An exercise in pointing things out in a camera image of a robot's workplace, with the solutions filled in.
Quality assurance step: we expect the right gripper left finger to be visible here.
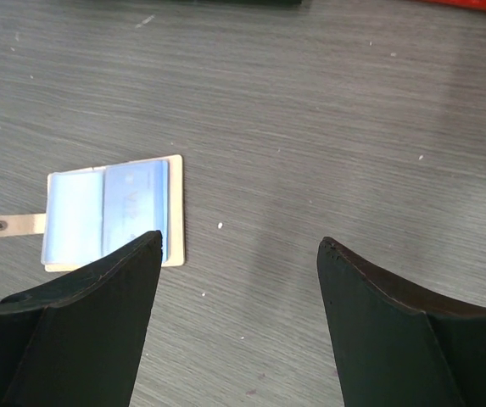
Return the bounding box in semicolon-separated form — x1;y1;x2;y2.
0;231;162;406

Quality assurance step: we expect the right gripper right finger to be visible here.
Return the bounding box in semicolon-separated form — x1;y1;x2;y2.
317;237;486;406

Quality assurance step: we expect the beige leather card holder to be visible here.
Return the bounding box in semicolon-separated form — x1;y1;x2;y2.
0;154;186;272

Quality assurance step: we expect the blue VIP credit card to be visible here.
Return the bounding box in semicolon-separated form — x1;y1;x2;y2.
102;160;169;255

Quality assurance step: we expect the red plastic shopping basket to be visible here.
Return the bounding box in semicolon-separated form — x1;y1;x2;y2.
427;0;486;12

